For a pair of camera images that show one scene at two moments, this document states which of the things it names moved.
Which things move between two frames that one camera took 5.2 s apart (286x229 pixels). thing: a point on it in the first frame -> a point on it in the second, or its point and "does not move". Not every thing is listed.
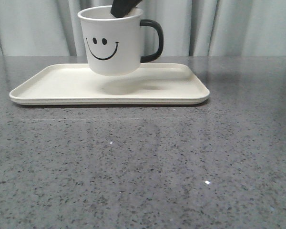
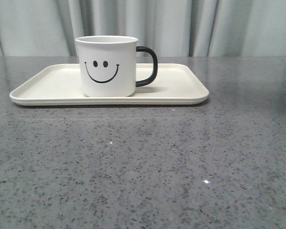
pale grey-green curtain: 189,27 does not move
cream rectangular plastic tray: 74,84 does not move
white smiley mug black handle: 112,46 -> 108,65
